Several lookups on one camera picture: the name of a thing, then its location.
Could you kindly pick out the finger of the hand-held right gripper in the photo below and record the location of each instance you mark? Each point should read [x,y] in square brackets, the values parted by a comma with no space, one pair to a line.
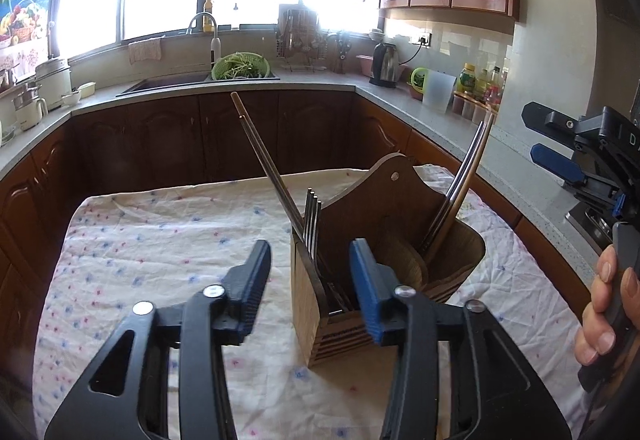
[540,115]
[550,159]

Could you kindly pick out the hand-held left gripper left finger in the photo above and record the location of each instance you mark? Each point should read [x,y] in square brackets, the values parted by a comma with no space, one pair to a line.
[252,290]

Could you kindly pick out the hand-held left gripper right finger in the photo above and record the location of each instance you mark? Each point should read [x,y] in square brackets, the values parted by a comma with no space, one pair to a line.
[362,285]

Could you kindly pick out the wooden utensil holder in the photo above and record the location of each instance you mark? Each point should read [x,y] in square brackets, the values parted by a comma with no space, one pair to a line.
[390,215]

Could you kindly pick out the metal fork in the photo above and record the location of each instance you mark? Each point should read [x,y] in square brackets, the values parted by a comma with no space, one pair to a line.
[312,220]

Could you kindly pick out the chopsticks bundle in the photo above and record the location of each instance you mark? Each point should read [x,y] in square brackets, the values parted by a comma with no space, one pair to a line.
[458,200]

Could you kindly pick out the plain metal chopstick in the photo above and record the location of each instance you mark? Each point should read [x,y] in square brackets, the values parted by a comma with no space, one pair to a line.
[448,200]

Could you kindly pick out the brown-tipped metal chopstick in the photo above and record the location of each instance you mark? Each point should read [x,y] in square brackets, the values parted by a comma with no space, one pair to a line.
[266,160]

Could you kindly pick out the person's right hand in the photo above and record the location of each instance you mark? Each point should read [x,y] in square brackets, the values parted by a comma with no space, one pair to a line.
[605,270]

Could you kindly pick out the red sauce bottle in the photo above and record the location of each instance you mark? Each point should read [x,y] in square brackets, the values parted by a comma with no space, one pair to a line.
[494,90]

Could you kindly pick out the gas stove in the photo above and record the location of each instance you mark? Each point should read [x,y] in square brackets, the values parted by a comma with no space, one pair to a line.
[585,220]

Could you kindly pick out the row of spice jars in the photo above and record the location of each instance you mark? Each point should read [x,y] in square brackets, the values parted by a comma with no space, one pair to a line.
[470,107]

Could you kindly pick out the yellow-capped oil bottle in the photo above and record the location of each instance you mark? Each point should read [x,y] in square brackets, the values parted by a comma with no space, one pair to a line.
[467,80]

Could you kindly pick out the white floral tablecloth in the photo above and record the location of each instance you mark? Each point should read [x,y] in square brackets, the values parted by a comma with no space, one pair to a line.
[175,230]

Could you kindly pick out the translucent white pitcher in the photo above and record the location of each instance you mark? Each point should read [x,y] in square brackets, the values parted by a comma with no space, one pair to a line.
[440,92]

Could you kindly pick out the steel electric kettle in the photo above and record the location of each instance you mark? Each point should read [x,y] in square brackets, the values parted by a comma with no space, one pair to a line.
[385,65]

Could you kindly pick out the small white bowl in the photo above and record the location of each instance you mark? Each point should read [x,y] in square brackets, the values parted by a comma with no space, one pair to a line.
[377,34]

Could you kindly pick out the pink plastic basin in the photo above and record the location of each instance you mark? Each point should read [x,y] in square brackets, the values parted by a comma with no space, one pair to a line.
[364,65]

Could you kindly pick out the grey kitchen countertop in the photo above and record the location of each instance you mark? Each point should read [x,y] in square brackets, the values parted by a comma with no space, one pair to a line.
[320,81]

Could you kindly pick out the green colander with vegetables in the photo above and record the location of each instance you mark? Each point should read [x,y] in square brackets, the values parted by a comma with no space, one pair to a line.
[240,67]

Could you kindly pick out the kitchen sink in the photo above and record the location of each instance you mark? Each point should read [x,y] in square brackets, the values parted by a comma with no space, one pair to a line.
[160,84]

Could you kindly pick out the utensil drying rack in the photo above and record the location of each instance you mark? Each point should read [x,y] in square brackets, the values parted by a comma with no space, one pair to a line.
[300,40]

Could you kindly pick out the white rectangular dish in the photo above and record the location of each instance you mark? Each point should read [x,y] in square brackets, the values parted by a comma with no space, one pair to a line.
[87,90]

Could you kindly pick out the hanging dish towel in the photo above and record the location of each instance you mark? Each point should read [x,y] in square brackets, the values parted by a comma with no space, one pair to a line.
[145,51]

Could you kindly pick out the white ceramic bowl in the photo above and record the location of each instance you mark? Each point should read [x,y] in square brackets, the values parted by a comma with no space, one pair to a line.
[70,101]

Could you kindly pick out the yellow soap bottle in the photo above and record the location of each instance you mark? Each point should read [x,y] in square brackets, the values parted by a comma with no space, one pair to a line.
[208,15]

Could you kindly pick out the curved metal faucet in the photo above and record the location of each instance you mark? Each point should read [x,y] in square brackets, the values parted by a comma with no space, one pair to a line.
[200,15]

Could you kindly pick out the white steamer pot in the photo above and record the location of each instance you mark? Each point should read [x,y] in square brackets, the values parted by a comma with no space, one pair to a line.
[52,85]

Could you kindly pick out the small white electric pot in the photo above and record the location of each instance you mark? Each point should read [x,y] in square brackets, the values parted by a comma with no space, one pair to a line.
[27,112]

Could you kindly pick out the wall power socket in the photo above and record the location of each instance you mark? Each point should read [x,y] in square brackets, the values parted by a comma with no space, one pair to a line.
[422,38]

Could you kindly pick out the fruit wall poster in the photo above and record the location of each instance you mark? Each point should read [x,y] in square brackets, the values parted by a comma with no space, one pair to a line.
[25,15]

